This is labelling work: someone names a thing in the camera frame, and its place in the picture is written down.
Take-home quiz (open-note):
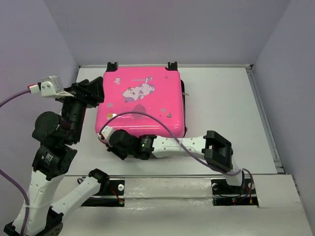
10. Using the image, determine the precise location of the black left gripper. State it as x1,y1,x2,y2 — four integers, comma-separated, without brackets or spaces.
60,74,108,141

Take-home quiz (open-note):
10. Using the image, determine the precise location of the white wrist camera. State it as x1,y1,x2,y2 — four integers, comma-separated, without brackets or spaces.
28,75,74,99
97,126,115,143

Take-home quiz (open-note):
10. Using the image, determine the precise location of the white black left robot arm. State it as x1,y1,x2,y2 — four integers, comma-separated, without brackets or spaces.
4,76,110,236

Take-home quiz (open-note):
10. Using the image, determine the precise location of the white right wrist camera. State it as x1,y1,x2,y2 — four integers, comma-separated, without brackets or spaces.
97,126,115,143

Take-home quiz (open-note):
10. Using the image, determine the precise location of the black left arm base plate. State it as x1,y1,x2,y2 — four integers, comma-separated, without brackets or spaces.
81,179,125,207

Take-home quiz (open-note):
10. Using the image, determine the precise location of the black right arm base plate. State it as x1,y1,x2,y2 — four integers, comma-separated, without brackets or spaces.
212,178,258,207

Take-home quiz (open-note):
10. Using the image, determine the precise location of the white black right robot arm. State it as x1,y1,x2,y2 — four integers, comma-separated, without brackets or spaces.
100,127,245,193

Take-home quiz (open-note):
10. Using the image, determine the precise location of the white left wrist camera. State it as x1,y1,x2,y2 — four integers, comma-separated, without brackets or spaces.
28,75,74,99

